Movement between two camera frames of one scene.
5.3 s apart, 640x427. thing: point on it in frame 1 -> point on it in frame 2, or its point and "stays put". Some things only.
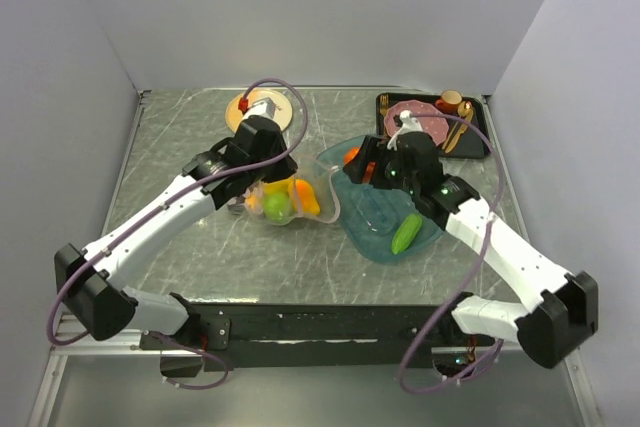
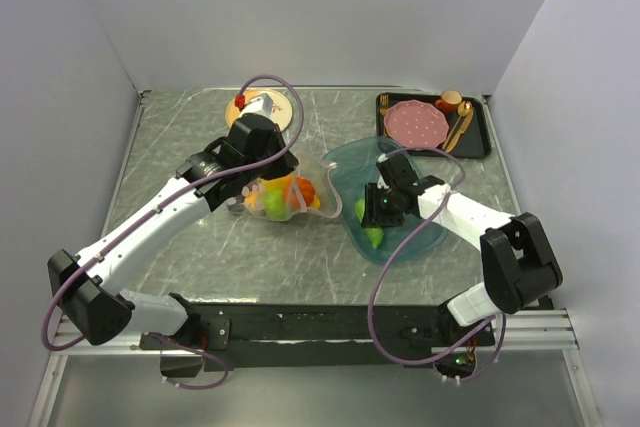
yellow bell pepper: x=257 y=200 stays put
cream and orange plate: x=282 y=116 stays put
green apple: x=277 y=208 stays put
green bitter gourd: x=407 y=233 -> x=374 y=234
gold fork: x=384 y=103 stays put
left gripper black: x=282 y=171 stays put
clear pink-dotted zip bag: x=310 y=191 stays put
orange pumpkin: x=350 y=154 -> x=305 y=190
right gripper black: x=372 y=150 -> x=373 y=213
